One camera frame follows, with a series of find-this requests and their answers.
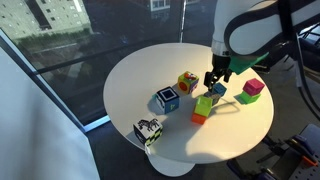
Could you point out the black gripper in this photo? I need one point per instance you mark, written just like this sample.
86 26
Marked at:
220 70

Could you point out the grey building block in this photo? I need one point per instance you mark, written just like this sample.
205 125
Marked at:
215 97

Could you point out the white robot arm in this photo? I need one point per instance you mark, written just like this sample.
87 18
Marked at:
247 31

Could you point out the blue building block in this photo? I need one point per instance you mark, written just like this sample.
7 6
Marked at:
220 89

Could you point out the lime building block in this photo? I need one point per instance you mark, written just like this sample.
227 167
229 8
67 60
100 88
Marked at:
203 106

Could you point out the green building block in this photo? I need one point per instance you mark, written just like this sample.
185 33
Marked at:
247 99

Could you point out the orange building block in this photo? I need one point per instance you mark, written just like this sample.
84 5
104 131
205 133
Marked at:
197 118

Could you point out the magenta building block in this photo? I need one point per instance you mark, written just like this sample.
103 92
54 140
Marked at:
253 87

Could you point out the colourful soft cube orange face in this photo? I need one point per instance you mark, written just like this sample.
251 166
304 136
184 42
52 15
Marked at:
187 82

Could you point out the blue soft cube black square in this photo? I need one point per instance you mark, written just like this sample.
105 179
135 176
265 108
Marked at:
167 100

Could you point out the zebra soft cube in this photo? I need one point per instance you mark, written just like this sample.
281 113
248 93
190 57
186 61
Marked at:
148 129

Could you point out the white round table base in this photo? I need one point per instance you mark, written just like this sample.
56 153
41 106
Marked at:
169 167

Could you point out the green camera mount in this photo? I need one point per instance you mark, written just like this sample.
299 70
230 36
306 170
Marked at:
239 64

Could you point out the black clamp orange handle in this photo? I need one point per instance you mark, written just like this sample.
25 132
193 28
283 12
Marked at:
291 152

